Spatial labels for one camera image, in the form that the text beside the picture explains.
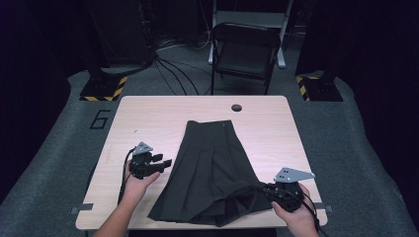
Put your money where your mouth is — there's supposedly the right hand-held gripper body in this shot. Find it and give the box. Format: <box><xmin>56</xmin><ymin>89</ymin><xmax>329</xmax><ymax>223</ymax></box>
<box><xmin>267</xmin><ymin>167</ymin><xmax>316</xmax><ymax>212</ymax></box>

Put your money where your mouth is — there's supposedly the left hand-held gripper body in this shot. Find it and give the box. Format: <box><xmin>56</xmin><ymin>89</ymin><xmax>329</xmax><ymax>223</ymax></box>
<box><xmin>128</xmin><ymin>141</ymin><xmax>165</xmax><ymax>181</ymax></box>

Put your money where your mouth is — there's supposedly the black pleated skirt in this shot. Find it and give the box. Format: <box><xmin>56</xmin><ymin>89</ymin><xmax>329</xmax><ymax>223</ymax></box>
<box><xmin>147</xmin><ymin>119</ymin><xmax>275</xmax><ymax>228</ymax></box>

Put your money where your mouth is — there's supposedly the person's left hand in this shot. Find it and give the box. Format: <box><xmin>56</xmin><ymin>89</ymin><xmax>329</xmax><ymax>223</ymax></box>
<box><xmin>123</xmin><ymin>162</ymin><xmax>162</xmax><ymax>204</ymax></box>

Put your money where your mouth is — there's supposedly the person's right hand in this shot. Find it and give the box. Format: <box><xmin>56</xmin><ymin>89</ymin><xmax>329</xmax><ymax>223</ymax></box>
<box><xmin>272</xmin><ymin>183</ymin><xmax>320</xmax><ymax>237</ymax></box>

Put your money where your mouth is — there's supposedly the grey tape strip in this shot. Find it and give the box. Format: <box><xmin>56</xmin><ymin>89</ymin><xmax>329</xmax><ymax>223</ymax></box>
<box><xmin>313</xmin><ymin>201</ymin><xmax>334</xmax><ymax>213</ymax></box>
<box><xmin>70</xmin><ymin>202</ymin><xmax>95</xmax><ymax>215</ymax></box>

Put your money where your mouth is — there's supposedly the black striped stand base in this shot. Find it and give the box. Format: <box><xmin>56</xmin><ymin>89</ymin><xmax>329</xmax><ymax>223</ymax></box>
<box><xmin>79</xmin><ymin>73</ymin><xmax>128</xmax><ymax>103</ymax></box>
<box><xmin>295</xmin><ymin>73</ymin><xmax>344</xmax><ymax>103</ymax></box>

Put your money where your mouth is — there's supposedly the dark cabinet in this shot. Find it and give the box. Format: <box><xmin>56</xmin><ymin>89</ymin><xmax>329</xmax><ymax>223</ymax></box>
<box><xmin>83</xmin><ymin>0</ymin><xmax>156</xmax><ymax>68</ymax></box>

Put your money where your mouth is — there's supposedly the black folding chair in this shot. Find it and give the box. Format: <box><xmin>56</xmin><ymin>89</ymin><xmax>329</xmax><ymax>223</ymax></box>
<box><xmin>209</xmin><ymin>22</ymin><xmax>282</xmax><ymax>97</ymax></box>

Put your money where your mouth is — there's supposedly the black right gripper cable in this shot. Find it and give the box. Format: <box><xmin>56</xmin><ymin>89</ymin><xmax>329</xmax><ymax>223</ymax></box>
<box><xmin>295</xmin><ymin>191</ymin><xmax>330</xmax><ymax>237</ymax></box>

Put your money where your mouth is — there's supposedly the bundle of floor cables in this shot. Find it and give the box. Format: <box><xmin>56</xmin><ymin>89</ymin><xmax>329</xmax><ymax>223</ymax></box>
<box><xmin>152</xmin><ymin>33</ymin><xmax>212</xmax><ymax>97</ymax></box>

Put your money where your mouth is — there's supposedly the white metal stand frame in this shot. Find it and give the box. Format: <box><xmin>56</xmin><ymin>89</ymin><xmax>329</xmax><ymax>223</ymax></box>
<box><xmin>208</xmin><ymin>0</ymin><xmax>294</xmax><ymax>69</ymax></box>

